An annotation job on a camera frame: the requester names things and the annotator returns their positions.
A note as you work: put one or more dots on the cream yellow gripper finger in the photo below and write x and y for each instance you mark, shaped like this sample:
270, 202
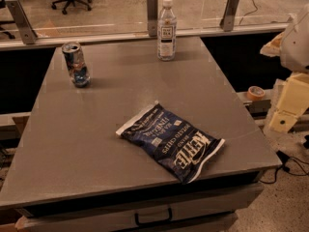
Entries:
292, 103

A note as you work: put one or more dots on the redbull can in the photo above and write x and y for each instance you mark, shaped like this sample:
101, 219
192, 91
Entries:
78, 71

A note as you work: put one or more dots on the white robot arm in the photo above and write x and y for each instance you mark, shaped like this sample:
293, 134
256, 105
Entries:
292, 46

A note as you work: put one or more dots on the roll of tan tape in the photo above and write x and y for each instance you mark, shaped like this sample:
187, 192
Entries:
255, 93

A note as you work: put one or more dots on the blue kettle chips bag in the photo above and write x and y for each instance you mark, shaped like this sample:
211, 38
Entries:
171, 141

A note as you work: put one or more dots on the clear plastic water bottle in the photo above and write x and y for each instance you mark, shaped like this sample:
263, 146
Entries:
166, 32

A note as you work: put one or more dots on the glass barrier panel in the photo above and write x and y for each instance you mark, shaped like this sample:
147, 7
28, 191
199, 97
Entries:
130, 16

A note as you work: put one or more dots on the right metal glass bracket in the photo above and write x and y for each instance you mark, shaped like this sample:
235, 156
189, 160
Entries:
228, 19

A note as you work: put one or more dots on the metal glass bracket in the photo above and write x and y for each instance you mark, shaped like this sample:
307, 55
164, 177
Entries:
26, 32
152, 6
228, 19

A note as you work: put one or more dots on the middle metal glass bracket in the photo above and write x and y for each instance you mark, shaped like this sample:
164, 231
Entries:
152, 6

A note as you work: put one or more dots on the left metal glass bracket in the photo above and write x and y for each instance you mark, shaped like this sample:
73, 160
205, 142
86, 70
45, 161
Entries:
26, 32

